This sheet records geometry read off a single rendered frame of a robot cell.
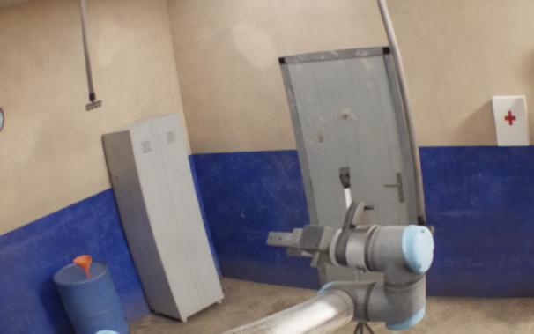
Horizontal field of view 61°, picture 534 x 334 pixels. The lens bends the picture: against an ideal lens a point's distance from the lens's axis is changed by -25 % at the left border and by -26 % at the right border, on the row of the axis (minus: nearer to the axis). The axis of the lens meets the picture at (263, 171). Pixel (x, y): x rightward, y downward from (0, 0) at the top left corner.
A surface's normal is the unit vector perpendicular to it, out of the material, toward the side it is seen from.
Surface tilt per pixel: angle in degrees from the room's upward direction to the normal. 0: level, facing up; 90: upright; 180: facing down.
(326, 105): 90
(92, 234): 90
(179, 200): 90
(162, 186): 90
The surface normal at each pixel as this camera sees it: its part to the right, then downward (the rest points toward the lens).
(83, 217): 0.75, -0.01
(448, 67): -0.63, 0.29
